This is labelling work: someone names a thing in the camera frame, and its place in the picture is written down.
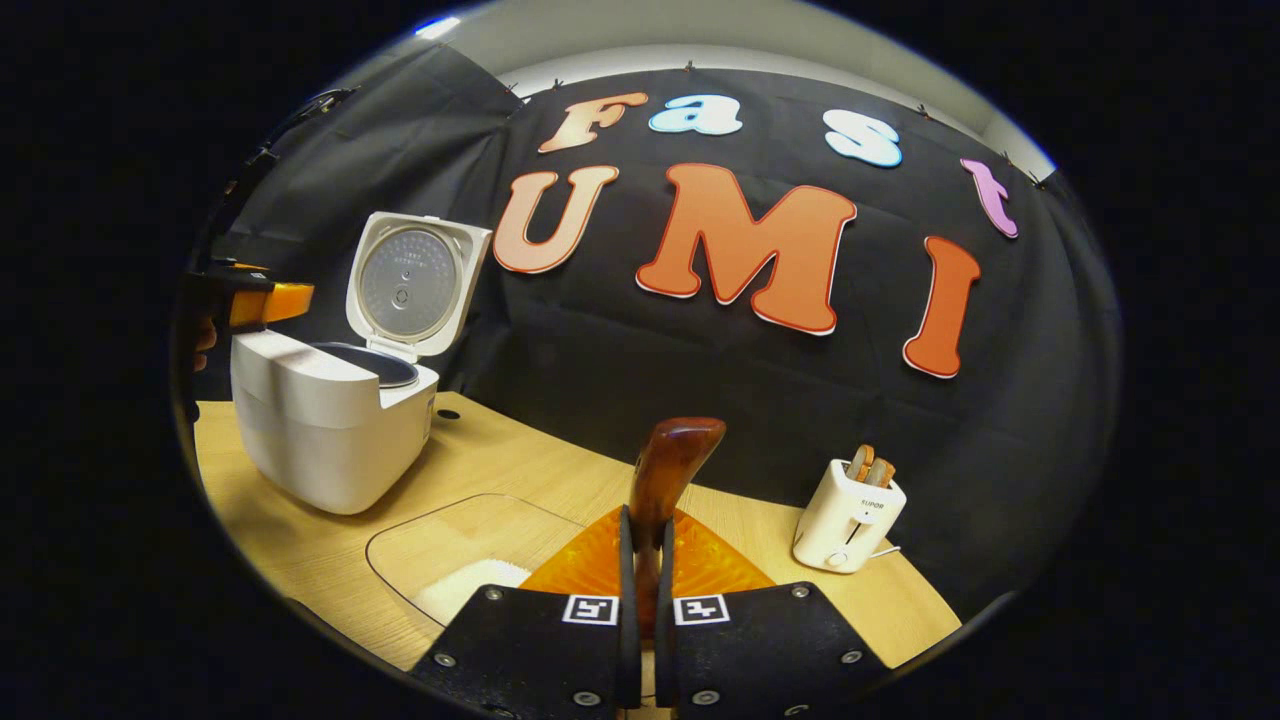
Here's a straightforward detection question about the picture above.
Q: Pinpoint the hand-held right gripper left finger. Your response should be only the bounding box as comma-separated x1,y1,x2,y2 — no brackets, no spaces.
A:
408,505,641,720

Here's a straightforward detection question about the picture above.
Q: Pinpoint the white rice cooker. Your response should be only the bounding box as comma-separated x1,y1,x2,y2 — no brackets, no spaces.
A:
230,211,494,516

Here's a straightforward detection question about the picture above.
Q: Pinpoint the black backdrop cloth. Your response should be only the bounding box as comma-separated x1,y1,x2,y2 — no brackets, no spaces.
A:
205,45,1123,621

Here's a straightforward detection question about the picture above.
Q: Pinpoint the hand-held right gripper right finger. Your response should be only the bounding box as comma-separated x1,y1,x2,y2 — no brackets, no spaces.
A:
655,508,891,720

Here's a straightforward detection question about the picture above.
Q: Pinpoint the brown wooden spoon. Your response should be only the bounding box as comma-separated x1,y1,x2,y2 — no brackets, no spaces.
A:
628,417,728,641

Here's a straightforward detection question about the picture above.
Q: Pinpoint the white toaster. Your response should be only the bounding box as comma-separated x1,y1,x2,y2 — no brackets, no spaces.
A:
792,459,908,575

